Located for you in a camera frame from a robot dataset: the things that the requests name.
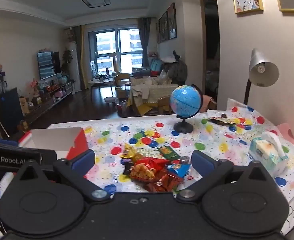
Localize blue desk globe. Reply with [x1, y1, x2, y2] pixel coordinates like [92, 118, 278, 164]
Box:
[169, 85, 201, 134]

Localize yellow snack packet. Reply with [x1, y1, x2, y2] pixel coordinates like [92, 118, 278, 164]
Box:
[120, 143, 139, 160]

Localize white standing air conditioner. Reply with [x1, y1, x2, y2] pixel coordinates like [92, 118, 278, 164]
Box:
[68, 41, 78, 90]

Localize white coffee table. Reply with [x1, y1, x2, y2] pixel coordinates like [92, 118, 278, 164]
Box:
[88, 76, 115, 92]

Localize wooden chair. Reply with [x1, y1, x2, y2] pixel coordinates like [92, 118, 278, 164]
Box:
[158, 95, 174, 115]

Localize ceiling light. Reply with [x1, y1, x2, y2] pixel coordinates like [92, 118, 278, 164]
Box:
[82, 0, 111, 8]

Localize dark flat snack bag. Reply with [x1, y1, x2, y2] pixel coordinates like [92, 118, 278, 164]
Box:
[207, 114, 237, 127]

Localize dark framed wall pictures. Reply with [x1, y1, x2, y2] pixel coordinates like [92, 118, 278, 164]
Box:
[156, 2, 177, 44]

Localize white and red cardboard box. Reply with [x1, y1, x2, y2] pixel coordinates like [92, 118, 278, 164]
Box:
[18, 127, 89, 163]

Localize sofa with cream cover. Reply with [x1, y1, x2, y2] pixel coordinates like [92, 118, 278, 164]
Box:
[127, 76, 180, 117]

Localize silver desk lamp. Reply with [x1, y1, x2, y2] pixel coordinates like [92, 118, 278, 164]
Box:
[244, 48, 280, 105]

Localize pink plastic seat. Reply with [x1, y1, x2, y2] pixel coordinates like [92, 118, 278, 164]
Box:
[274, 122, 294, 152]

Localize television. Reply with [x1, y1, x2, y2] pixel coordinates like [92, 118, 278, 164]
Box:
[38, 51, 61, 80]

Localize pink cloth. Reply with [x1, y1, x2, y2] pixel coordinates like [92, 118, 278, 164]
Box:
[201, 94, 217, 110]

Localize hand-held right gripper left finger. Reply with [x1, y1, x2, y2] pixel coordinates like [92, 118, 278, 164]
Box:
[13, 149, 114, 203]

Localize balloon print tablecloth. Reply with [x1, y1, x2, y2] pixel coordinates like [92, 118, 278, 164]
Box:
[0, 97, 294, 232]

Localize blue snack packet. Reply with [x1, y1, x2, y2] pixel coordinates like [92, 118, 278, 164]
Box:
[166, 163, 190, 177]

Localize green snack packet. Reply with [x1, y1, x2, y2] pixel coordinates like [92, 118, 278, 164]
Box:
[157, 145, 180, 160]

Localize shiny red-brown snack packet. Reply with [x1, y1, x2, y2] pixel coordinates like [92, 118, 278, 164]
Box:
[146, 173, 184, 193]

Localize pile of clothes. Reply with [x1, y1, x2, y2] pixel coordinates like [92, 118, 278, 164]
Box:
[162, 51, 188, 85]

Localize red chip packet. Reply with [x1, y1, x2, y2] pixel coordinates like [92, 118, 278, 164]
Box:
[131, 157, 171, 180]

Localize brown jelly cup snack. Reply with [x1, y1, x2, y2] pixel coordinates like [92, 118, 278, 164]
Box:
[134, 153, 149, 164]

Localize tissue pack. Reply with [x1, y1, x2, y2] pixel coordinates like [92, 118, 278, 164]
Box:
[248, 131, 289, 175]

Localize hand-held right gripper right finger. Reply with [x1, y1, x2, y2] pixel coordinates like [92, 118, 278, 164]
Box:
[176, 150, 274, 203]

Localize dark maroon snack packet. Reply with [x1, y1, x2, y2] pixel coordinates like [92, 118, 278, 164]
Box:
[123, 164, 135, 176]

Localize grey curtain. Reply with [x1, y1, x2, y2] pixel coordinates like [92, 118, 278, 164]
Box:
[138, 17, 151, 67]

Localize television cabinet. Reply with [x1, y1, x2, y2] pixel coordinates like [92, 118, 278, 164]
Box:
[19, 79, 75, 120]

